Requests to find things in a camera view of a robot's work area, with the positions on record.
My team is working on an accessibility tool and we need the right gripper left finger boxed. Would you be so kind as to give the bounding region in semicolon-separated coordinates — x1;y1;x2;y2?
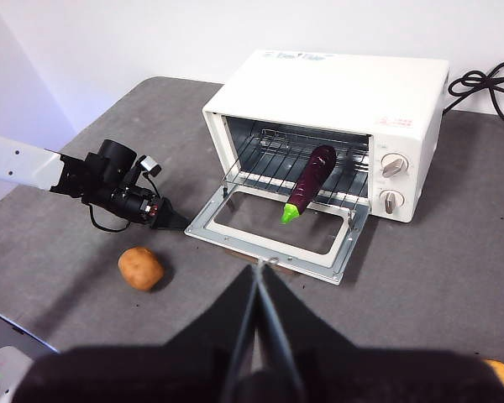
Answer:
12;262;260;403

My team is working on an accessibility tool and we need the white rounded device housing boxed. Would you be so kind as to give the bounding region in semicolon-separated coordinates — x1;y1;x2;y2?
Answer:
0;346;34;403

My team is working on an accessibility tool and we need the purple eggplant with green stem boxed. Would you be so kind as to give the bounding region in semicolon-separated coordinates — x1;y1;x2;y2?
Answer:
281;144;338;225

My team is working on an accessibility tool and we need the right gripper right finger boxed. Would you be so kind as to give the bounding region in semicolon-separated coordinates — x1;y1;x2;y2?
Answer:
259;262;504;403

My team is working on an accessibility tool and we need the black oven power cable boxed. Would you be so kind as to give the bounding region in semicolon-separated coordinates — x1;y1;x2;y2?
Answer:
443;61;504;135

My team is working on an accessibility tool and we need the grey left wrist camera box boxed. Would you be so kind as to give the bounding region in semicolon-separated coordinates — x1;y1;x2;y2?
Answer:
140;154;163;175

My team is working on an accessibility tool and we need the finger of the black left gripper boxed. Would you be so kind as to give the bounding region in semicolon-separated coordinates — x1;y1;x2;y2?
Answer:
150;200;191;231

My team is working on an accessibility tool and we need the white Toshiba toaster oven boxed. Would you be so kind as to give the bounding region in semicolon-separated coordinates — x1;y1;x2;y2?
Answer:
184;49;450;286

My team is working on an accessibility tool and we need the beige oven knob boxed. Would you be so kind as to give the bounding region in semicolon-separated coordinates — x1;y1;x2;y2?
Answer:
380;189;406;215
381;153;410;179

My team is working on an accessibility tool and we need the metal wire oven rack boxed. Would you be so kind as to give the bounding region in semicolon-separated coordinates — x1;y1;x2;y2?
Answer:
222;128;370;211

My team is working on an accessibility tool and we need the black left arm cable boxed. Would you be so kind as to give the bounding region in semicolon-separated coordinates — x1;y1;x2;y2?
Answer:
87;174;161;233

